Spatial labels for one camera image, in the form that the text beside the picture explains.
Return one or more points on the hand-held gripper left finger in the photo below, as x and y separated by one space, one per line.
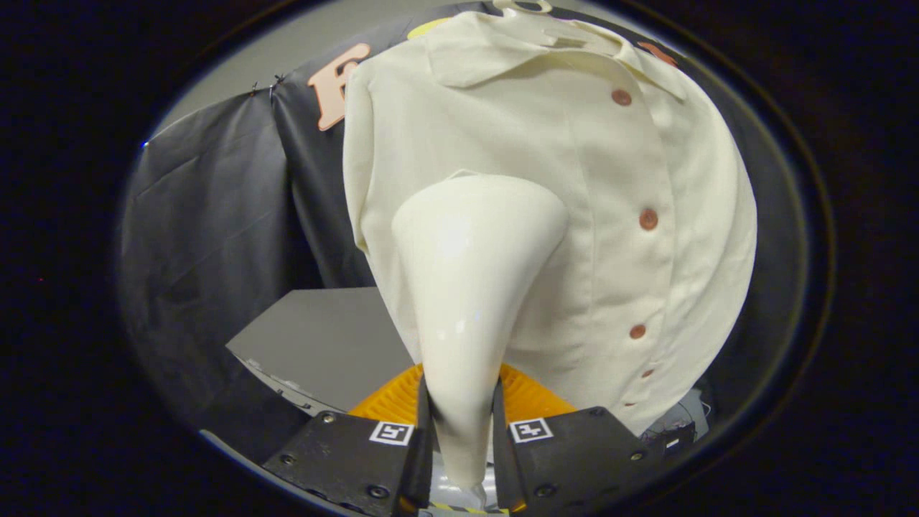
359 459

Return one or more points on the grey drawer cabinet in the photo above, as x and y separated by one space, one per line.
323 337

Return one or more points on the white garment steamer head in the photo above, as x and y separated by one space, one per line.
467 287

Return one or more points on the cream button-up shirt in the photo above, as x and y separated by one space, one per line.
546 129

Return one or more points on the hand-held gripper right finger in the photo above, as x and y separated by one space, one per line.
574 452

